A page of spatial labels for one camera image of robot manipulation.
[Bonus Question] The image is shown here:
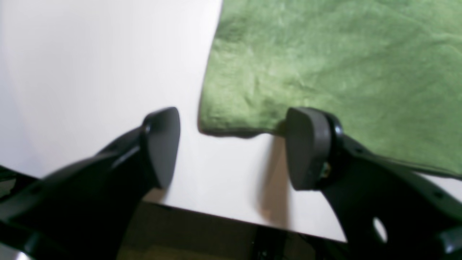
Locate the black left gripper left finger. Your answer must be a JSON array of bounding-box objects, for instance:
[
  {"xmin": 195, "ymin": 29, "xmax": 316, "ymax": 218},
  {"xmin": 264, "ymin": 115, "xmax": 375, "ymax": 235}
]
[{"xmin": 1, "ymin": 107, "xmax": 180, "ymax": 260}]

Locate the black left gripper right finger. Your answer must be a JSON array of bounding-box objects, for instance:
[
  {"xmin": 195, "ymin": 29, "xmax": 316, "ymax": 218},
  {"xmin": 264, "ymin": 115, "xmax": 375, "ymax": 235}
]
[{"xmin": 285, "ymin": 107, "xmax": 462, "ymax": 260}]

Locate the olive green t-shirt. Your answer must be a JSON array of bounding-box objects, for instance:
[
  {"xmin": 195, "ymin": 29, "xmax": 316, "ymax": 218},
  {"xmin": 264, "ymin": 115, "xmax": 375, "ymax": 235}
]
[{"xmin": 199, "ymin": 0, "xmax": 462, "ymax": 176}]

